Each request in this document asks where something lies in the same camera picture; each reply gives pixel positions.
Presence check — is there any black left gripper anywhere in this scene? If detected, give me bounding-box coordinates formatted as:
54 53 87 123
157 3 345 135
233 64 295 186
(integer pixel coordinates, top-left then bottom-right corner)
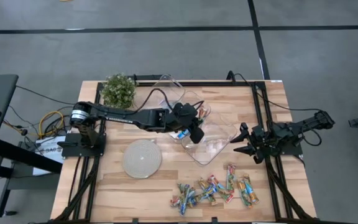
167 101 206 145

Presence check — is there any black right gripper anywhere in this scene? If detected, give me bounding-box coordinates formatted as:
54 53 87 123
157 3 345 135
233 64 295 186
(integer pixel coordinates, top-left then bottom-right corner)
230 122 273 166

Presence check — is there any blue wrapper Chewy granola bar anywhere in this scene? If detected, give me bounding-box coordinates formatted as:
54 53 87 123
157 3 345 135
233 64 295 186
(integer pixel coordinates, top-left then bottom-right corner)
175 129 191 141
180 186 193 217
195 185 221 202
187 188 199 208

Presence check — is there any clear plastic bin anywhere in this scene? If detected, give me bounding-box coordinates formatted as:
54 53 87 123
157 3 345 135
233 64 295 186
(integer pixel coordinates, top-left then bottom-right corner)
180 112 239 166
165 90 213 143
134 73 186 113

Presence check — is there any round woven beige placemat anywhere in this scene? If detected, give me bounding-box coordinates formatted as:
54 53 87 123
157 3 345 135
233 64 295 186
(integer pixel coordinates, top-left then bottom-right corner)
122 139 163 179

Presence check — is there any green potted plant black pot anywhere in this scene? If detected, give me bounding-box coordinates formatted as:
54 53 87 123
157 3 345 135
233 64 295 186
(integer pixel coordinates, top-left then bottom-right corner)
99 73 138 110

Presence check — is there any white printed paper sheet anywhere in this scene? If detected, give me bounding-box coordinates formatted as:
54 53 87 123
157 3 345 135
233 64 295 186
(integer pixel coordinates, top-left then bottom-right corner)
32 136 67 175

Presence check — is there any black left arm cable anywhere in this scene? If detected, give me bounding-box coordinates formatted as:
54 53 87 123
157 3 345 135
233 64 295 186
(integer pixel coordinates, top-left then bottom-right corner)
134 88 175 114

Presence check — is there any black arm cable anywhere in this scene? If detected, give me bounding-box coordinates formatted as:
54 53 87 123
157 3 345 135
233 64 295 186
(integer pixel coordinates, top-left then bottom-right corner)
301 126 323 147
134 88 175 114

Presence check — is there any black aluminium rig frame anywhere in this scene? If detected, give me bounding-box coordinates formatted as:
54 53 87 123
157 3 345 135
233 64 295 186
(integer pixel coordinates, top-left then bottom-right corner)
47 73 323 224

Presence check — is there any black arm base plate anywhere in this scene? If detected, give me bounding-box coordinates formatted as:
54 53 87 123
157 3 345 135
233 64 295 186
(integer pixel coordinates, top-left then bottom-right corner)
272 136 304 156
57 133 107 158

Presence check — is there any black frame cable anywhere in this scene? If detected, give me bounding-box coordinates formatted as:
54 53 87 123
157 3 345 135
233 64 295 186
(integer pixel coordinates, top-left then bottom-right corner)
226 70 323 113

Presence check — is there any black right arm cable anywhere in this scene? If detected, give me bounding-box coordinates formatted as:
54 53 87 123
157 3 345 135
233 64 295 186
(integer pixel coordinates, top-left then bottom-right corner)
301 126 323 147

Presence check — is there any yellow cable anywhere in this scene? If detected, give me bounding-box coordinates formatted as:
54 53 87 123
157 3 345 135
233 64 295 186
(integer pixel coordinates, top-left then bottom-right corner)
38 111 65 138

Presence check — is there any black floor cable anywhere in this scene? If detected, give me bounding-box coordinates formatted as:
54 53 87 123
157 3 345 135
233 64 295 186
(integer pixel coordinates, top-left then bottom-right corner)
15 85 77 106

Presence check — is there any black desk leg frame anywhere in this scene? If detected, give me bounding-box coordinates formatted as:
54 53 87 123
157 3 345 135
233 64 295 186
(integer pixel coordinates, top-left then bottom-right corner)
0 138 63 218

